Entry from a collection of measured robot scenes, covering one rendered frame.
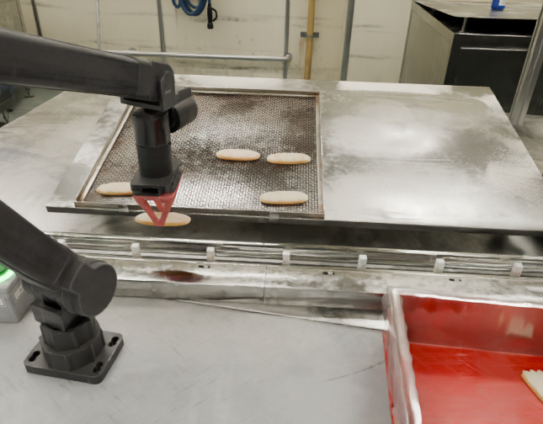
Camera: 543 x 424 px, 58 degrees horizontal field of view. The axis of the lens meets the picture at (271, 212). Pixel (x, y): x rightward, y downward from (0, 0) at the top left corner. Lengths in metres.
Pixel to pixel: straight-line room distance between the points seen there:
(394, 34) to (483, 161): 3.13
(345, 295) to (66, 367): 0.44
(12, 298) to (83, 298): 0.21
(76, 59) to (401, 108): 0.93
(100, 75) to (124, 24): 4.08
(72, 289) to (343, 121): 0.83
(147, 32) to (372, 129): 3.63
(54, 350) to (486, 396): 0.61
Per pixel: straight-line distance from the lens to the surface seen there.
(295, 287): 0.83
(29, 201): 1.25
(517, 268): 0.99
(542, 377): 0.85
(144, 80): 0.73
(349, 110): 1.32
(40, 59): 0.60
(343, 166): 1.11
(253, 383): 0.75
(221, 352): 0.78
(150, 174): 0.82
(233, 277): 0.85
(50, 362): 0.79
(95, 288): 0.71
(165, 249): 0.95
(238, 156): 1.11
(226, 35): 4.56
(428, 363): 0.81
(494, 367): 0.84
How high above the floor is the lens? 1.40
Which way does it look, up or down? 32 degrees down
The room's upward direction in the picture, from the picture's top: 2 degrees clockwise
